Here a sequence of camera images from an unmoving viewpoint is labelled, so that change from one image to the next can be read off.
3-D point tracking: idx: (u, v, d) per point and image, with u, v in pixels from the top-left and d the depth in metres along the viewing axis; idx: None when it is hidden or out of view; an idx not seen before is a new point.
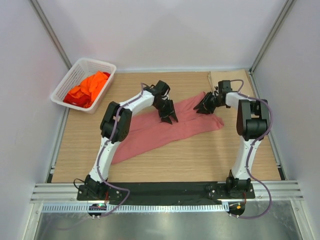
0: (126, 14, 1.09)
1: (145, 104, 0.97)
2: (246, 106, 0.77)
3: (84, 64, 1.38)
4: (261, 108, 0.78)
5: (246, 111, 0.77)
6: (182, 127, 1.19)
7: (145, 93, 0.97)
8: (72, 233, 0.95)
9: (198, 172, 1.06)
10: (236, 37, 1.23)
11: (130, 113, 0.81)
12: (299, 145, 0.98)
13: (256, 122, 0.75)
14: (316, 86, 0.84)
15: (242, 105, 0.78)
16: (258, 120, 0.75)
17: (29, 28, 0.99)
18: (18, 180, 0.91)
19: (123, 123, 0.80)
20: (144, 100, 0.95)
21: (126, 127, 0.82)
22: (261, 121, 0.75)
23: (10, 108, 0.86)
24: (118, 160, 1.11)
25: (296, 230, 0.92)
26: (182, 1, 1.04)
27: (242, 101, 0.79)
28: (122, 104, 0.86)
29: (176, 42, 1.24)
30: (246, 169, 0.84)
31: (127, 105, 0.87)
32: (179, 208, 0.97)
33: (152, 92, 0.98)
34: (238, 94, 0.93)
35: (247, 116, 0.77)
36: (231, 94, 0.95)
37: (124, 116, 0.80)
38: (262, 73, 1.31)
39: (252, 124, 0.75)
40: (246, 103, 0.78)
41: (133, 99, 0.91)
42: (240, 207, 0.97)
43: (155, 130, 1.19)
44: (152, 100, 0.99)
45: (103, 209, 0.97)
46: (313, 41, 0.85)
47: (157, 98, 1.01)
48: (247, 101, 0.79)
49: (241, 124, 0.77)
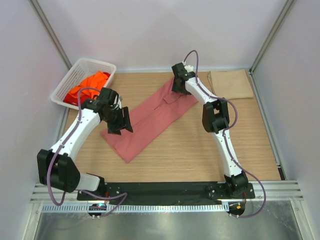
0: (125, 15, 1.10)
1: (92, 125, 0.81)
2: (211, 111, 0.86)
3: (84, 64, 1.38)
4: (223, 108, 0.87)
5: (211, 114, 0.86)
6: (176, 109, 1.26)
7: (84, 114, 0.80)
8: (72, 233, 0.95)
9: (198, 172, 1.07)
10: (236, 37, 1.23)
11: (69, 158, 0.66)
12: (299, 145, 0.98)
13: (221, 121, 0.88)
14: (316, 86, 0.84)
15: (208, 110, 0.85)
16: (222, 118, 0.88)
17: (29, 29, 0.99)
18: (18, 180, 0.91)
19: (63, 175, 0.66)
20: (87, 125, 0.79)
21: (71, 175, 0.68)
22: (224, 118, 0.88)
23: (9, 108, 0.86)
24: (124, 153, 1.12)
25: (296, 230, 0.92)
26: (182, 2, 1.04)
27: (207, 106, 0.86)
28: (55, 149, 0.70)
29: (176, 41, 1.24)
30: (234, 161, 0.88)
31: (62, 147, 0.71)
32: (179, 208, 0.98)
33: (92, 105, 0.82)
34: (198, 87, 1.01)
35: (212, 118, 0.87)
36: (190, 83, 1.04)
37: (61, 167, 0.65)
38: (262, 73, 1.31)
39: (217, 124, 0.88)
40: (210, 107, 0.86)
41: (70, 132, 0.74)
42: (240, 207, 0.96)
43: (153, 116, 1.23)
44: (97, 117, 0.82)
45: (103, 208, 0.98)
46: (314, 41, 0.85)
47: (104, 109, 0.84)
48: (210, 103, 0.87)
49: (209, 124, 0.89)
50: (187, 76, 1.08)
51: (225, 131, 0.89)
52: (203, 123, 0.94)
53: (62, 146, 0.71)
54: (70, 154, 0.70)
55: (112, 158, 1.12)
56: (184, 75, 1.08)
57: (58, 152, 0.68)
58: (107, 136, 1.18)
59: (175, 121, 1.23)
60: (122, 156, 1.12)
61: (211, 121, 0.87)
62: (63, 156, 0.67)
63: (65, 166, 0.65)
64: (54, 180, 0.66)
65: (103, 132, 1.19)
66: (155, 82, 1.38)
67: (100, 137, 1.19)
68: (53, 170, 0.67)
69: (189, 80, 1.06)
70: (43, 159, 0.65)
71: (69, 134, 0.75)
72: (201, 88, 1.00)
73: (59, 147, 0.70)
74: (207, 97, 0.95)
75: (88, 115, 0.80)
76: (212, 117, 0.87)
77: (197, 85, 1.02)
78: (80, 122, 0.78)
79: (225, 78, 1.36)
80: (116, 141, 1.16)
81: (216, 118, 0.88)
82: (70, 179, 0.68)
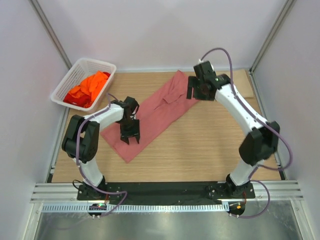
0: (125, 14, 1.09)
1: (115, 117, 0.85)
2: (258, 141, 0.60)
3: (84, 64, 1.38)
4: (272, 137, 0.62)
5: (257, 145, 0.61)
6: (177, 110, 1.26)
7: (113, 106, 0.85)
8: (72, 233, 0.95)
9: (198, 172, 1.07)
10: (236, 37, 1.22)
11: (98, 125, 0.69)
12: (299, 145, 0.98)
13: (267, 152, 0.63)
14: (316, 86, 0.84)
15: (254, 141, 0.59)
16: (269, 149, 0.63)
17: (29, 29, 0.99)
18: (18, 180, 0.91)
19: (88, 139, 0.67)
20: (113, 113, 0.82)
21: (94, 143, 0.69)
22: (271, 149, 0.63)
23: (10, 108, 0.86)
24: (126, 155, 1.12)
25: (296, 230, 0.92)
26: (182, 1, 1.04)
27: (253, 134, 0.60)
28: (86, 116, 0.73)
29: (176, 41, 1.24)
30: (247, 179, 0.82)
31: (93, 117, 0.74)
32: (179, 208, 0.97)
33: (120, 104, 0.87)
34: (237, 102, 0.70)
35: (257, 149, 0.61)
36: (224, 94, 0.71)
37: (91, 130, 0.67)
38: (262, 73, 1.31)
39: (263, 156, 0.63)
40: (258, 136, 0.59)
41: (101, 111, 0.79)
42: (240, 207, 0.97)
43: (153, 117, 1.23)
44: (122, 111, 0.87)
45: (103, 208, 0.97)
46: (314, 41, 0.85)
47: (127, 111, 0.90)
48: (258, 131, 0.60)
49: (250, 155, 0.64)
50: (220, 82, 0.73)
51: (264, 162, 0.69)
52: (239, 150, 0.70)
53: (93, 116, 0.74)
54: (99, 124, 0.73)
55: (113, 158, 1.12)
56: (215, 79, 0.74)
57: (88, 119, 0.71)
58: (107, 136, 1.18)
59: (175, 121, 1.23)
60: (122, 157, 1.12)
61: (255, 153, 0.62)
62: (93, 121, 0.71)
63: (94, 130, 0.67)
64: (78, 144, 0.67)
65: (103, 133, 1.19)
66: (155, 82, 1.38)
67: (100, 137, 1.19)
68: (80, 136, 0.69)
69: (224, 88, 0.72)
70: (75, 121, 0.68)
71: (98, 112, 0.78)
72: (241, 103, 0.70)
73: (91, 116, 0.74)
74: (252, 120, 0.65)
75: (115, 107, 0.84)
76: (258, 148, 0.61)
77: (234, 99, 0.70)
78: (108, 108, 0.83)
79: None
80: (116, 141, 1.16)
81: (262, 148, 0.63)
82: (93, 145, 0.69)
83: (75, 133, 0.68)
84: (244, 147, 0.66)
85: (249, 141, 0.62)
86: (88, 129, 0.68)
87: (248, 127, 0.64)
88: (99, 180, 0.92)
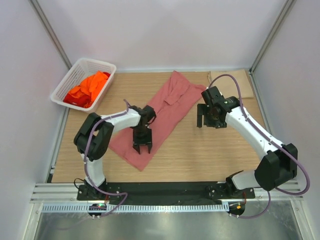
0: (126, 15, 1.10)
1: (130, 123, 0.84)
2: (276, 166, 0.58)
3: (85, 64, 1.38)
4: (290, 161, 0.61)
5: (275, 170, 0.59)
6: (177, 110, 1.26)
7: (131, 111, 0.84)
8: (72, 233, 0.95)
9: (198, 172, 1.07)
10: (236, 37, 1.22)
11: (112, 126, 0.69)
12: (299, 145, 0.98)
13: (285, 176, 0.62)
14: (316, 86, 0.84)
15: (271, 166, 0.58)
16: (287, 173, 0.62)
17: (30, 29, 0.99)
18: (18, 180, 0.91)
19: (100, 138, 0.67)
20: (130, 118, 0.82)
21: (105, 143, 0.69)
22: (291, 173, 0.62)
23: (10, 108, 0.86)
24: (138, 163, 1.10)
25: (296, 230, 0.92)
26: (182, 1, 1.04)
27: (269, 158, 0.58)
28: (103, 117, 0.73)
29: (175, 41, 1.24)
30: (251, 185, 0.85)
31: (109, 118, 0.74)
32: (179, 208, 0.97)
33: (139, 111, 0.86)
34: (248, 123, 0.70)
35: (276, 174, 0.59)
36: (235, 117, 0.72)
37: (104, 129, 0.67)
38: (262, 73, 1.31)
39: (281, 181, 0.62)
40: (274, 160, 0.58)
41: (117, 113, 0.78)
42: (240, 207, 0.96)
43: (161, 122, 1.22)
44: (138, 119, 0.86)
45: (103, 209, 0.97)
46: (314, 41, 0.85)
47: (143, 119, 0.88)
48: (274, 155, 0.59)
49: (268, 180, 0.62)
50: (229, 105, 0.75)
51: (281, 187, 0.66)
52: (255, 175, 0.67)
53: (109, 118, 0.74)
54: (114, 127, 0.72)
55: (113, 158, 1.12)
56: (223, 102, 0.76)
57: (104, 120, 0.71)
58: (115, 146, 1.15)
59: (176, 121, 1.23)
60: (135, 166, 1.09)
61: (274, 179, 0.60)
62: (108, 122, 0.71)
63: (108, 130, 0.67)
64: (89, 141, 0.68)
65: (110, 144, 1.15)
66: (155, 82, 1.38)
67: None
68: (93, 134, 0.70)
69: (233, 112, 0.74)
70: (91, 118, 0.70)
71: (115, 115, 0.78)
72: (253, 125, 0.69)
73: (107, 117, 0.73)
74: (267, 143, 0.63)
75: (133, 113, 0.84)
76: (276, 172, 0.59)
77: (246, 121, 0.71)
78: (126, 112, 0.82)
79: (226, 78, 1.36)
80: (125, 150, 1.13)
81: (280, 173, 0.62)
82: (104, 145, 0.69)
83: (89, 130, 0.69)
84: (260, 174, 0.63)
85: (266, 166, 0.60)
86: (101, 129, 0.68)
87: (264, 150, 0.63)
88: (100, 182, 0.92)
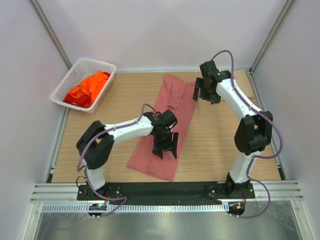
0: (126, 14, 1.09)
1: (140, 133, 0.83)
2: (250, 127, 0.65)
3: (84, 64, 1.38)
4: (265, 126, 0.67)
5: (249, 131, 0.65)
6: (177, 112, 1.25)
7: (143, 120, 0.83)
8: (72, 233, 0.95)
9: (198, 172, 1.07)
10: (236, 37, 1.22)
11: (112, 141, 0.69)
12: (299, 145, 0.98)
13: (259, 141, 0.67)
14: (316, 86, 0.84)
15: (246, 127, 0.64)
16: (262, 138, 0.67)
17: (29, 28, 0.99)
18: (18, 180, 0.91)
19: (98, 151, 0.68)
20: (140, 128, 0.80)
21: (102, 156, 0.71)
22: (266, 138, 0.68)
23: (10, 108, 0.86)
24: (168, 174, 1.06)
25: (296, 230, 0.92)
26: (182, 1, 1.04)
27: (246, 120, 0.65)
28: (108, 127, 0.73)
29: (176, 41, 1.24)
30: (246, 176, 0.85)
31: (113, 129, 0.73)
32: (179, 208, 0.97)
33: (152, 120, 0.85)
34: (235, 93, 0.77)
35: (250, 135, 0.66)
36: (224, 86, 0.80)
37: (103, 143, 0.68)
38: (262, 73, 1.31)
39: (256, 144, 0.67)
40: (250, 122, 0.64)
41: (126, 123, 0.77)
42: (240, 207, 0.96)
43: (183, 132, 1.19)
44: (150, 129, 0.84)
45: (103, 209, 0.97)
46: (314, 41, 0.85)
47: (158, 128, 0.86)
48: (251, 118, 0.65)
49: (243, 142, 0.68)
50: (221, 76, 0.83)
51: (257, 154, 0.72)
52: (235, 139, 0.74)
53: (114, 128, 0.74)
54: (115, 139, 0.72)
55: (113, 158, 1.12)
56: (217, 74, 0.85)
57: (106, 131, 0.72)
58: (136, 166, 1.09)
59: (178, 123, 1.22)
60: (164, 178, 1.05)
61: (248, 139, 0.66)
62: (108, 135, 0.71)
63: (106, 144, 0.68)
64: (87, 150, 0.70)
65: (130, 164, 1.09)
66: (155, 82, 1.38)
67: None
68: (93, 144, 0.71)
69: (224, 82, 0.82)
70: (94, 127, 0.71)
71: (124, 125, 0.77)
72: (238, 94, 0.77)
73: (110, 128, 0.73)
74: (247, 108, 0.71)
75: (146, 123, 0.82)
76: (250, 134, 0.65)
77: (233, 90, 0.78)
78: (136, 122, 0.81)
79: None
80: (148, 165, 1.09)
81: (256, 136, 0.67)
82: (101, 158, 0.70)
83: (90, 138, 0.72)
84: (239, 135, 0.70)
85: (243, 127, 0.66)
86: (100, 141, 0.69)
87: (243, 114, 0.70)
88: (98, 185, 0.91)
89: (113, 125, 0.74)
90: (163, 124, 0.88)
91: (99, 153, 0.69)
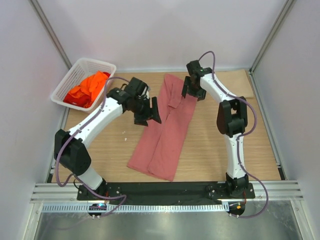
0: (126, 14, 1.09)
1: (112, 116, 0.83)
2: (228, 110, 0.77)
3: (84, 64, 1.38)
4: (241, 109, 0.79)
5: (227, 114, 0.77)
6: (177, 112, 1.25)
7: (107, 103, 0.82)
8: (72, 233, 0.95)
9: (198, 172, 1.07)
10: (236, 37, 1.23)
11: (82, 144, 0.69)
12: (299, 145, 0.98)
13: (237, 123, 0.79)
14: (316, 86, 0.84)
15: (224, 110, 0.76)
16: (239, 120, 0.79)
17: (29, 28, 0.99)
18: (18, 180, 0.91)
19: (74, 157, 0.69)
20: (107, 115, 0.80)
21: (81, 160, 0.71)
22: (242, 120, 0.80)
23: (10, 108, 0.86)
24: (169, 174, 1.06)
25: (296, 230, 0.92)
26: (182, 1, 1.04)
27: (223, 105, 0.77)
28: (73, 131, 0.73)
29: (176, 41, 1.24)
30: (240, 166, 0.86)
31: (79, 132, 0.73)
32: (179, 208, 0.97)
33: (118, 98, 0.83)
34: (214, 84, 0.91)
35: (228, 119, 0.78)
36: (206, 79, 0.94)
37: (74, 150, 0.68)
38: (262, 73, 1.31)
39: (234, 126, 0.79)
40: (227, 106, 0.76)
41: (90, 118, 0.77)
42: (240, 207, 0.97)
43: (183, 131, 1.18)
44: (120, 109, 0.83)
45: (103, 208, 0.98)
46: (314, 41, 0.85)
47: (129, 102, 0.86)
48: (228, 103, 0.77)
49: (224, 126, 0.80)
50: (203, 72, 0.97)
51: (240, 136, 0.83)
52: (218, 125, 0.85)
53: (79, 130, 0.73)
54: (84, 140, 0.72)
55: (113, 158, 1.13)
56: (200, 70, 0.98)
57: (73, 136, 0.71)
58: (136, 166, 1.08)
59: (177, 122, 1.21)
60: (164, 178, 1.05)
61: (227, 122, 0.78)
62: (77, 140, 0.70)
63: (77, 150, 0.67)
64: (64, 160, 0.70)
65: (130, 164, 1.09)
66: (155, 82, 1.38)
67: (100, 138, 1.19)
68: (66, 152, 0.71)
69: (205, 76, 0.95)
70: (59, 137, 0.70)
71: (88, 120, 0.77)
72: (217, 84, 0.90)
73: (76, 131, 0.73)
74: (224, 96, 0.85)
75: (111, 105, 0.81)
76: (229, 117, 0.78)
77: (213, 82, 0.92)
78: (101, 109, 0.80)
79: (226, 78, 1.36)
80: (148, 166, 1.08)
81: (234, 119, 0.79)
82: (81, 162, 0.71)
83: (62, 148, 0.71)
84: (220, 120, 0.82)
85: (222, 112, 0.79)
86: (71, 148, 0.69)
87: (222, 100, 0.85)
88: (96, 185, 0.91)
89: (77, 128, 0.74)
90: (132, 97, 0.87)
91: (76, 160, 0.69)
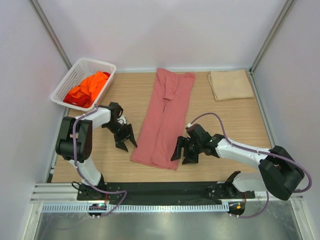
0: (125, 15, 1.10)
1: (103, 119, 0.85)
2: (273, 169, 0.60)
3: (84, 64, 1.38)
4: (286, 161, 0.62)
5: (277, 175, 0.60)
6: (172, 103, 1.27)
7: (101, 108, 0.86)
8: (73, 233, 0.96)
9: (199, 172, 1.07)
10: (236, 37, 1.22)
11: (91, 122, 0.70)
12: (299, 145, 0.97)
13: (292, 178, 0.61)
14: (316, 86, 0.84)
15: (269, 172, 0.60)
16: (292, 173, 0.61)
17: (29, 29, 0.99)
18: (18, 180, 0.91)
19: (83, 136, 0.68)
20: (102, 114, 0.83)
21: (89, 141, 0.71)
22: (295, 173, 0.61)
23: (9, 107, 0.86)
24: (171, 165, 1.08)
25: (296, 230, 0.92)
26: (182, 2, 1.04)
27: (264, 166, 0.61)
28: (77, 116, 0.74)
29: (176, 42, 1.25)
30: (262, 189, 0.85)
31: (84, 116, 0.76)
32: (179, 208, 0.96)
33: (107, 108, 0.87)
34: (236, 148, 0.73)
35: (281, 179, 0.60)
36: (223, 147, 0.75)
37: (84, 128, 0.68)
38: (262, 73, 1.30)
39: (291, 184, 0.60)
40: (269, 166, 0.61)
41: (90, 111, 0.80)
42: (240, 207, 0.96)
43: (181, 122, 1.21)
44: (109, 114, 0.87)
45: (103, 209, 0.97)
46: (314, 41, 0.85)
47: (114, 113, 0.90)
48: (268, 162, 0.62)
49: (280, 190, 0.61)
50: (214, 141, 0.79)
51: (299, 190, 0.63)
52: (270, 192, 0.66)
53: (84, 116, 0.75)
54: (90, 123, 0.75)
55: (113, 158, 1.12)
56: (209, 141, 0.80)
57: (79, 118, 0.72)
58: (139, 158, 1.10)
59: (173, 113, 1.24)
60: (168, 168, 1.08)
61: (281, 185, 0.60)
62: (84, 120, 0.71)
63: (87, 127, 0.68)
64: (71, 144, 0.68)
65: (133, 157, 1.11)
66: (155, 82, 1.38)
67: (100, 137, 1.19)
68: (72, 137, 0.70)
69: (219, 144, 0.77)
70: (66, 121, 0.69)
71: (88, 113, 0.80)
72: (240, 146, 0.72)
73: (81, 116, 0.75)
74: (256, 154, 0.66)
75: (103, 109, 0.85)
76: (279, 178, 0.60)
77: (232, 146, 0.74)
78: (96, 108, 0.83)
79: (226, 78, 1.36)
80: (150, 157, 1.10)
81: (286, 177, 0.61)
82: (88, 143, 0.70)
83: (68, 134, 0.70)
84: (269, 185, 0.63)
85: (268, 177, 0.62)
86: (81, 128, 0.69)
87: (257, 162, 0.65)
88: (96, 182, 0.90)
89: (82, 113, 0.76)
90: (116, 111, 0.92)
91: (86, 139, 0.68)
